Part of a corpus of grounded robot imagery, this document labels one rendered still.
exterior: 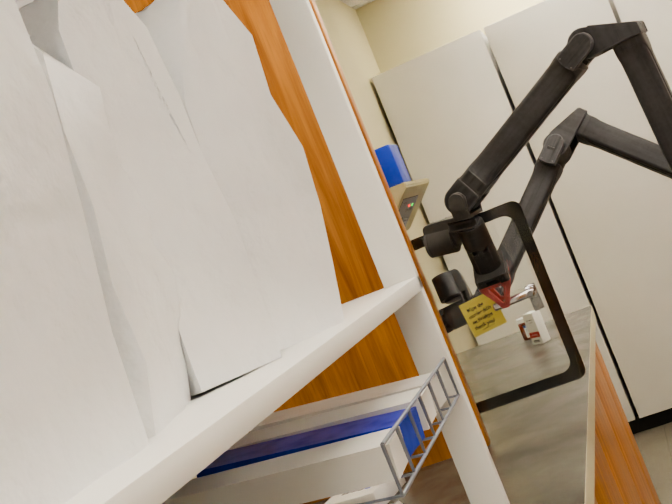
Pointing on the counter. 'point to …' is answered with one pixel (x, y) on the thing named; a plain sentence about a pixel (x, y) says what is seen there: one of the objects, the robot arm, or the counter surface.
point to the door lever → (519, 296)
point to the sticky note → (481, 315)
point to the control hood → (410, 195)
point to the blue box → (392, 165)
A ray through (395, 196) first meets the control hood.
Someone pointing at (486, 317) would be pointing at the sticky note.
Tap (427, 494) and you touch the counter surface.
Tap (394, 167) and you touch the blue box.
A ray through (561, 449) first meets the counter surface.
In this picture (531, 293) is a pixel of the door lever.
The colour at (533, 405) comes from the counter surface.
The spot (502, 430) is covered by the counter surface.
